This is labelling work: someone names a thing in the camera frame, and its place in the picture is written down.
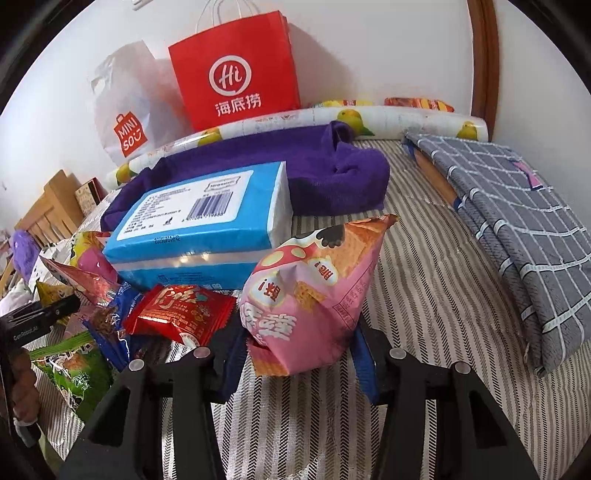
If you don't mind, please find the purple towel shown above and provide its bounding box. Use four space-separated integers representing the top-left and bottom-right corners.
100 121 390 232

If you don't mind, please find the pink yellow chips bag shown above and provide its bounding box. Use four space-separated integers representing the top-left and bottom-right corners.
70 231 118 283

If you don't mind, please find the white Miniso plastic bag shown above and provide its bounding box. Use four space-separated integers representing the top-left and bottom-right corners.
90 41 192 166

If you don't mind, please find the orange chips bag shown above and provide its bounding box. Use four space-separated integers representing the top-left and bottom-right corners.
384 97 455 112

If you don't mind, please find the fruit-print rolled mat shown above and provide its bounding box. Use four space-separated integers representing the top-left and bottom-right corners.
101 105 490 191

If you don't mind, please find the grey checked folded cloth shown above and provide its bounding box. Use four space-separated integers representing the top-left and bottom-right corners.
405 132 590 376

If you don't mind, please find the green snack packet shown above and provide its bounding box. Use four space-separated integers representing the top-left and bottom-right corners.
30 331 112 423

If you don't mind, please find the brown door frame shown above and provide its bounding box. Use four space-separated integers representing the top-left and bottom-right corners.
467 0 500 138

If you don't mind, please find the red Haidilao paper bag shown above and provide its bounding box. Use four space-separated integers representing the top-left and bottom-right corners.
168 10 301 131

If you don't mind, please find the red candy packet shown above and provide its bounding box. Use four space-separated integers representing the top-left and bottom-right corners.
123 284 236 348

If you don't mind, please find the pink mushroom biscuit bag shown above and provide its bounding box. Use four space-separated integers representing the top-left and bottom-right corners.
238 214 399 377

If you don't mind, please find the blue snack packet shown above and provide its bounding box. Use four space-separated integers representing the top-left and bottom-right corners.
82 283 147 372

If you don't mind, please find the blue tissue pack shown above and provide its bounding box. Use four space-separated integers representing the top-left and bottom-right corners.
103 166 293 290

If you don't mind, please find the striped quilted mattress pad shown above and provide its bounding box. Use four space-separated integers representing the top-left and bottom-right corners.
212 140 590 479

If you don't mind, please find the person's left hand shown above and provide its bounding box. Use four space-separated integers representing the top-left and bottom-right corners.
11 349 40 423

